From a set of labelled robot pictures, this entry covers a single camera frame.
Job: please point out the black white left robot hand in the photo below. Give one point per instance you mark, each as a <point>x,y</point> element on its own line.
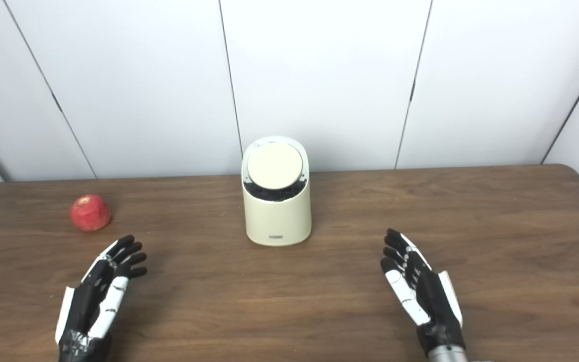
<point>84,304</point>

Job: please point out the red apple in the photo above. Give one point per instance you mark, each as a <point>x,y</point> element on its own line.
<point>90,213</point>

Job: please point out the cream-colored round bin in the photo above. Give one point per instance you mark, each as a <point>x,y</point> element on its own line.
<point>277,221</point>

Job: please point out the cream round bin lid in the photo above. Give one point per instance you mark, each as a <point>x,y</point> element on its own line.
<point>275,165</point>

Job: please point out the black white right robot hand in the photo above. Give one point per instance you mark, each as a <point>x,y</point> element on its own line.
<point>432,301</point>

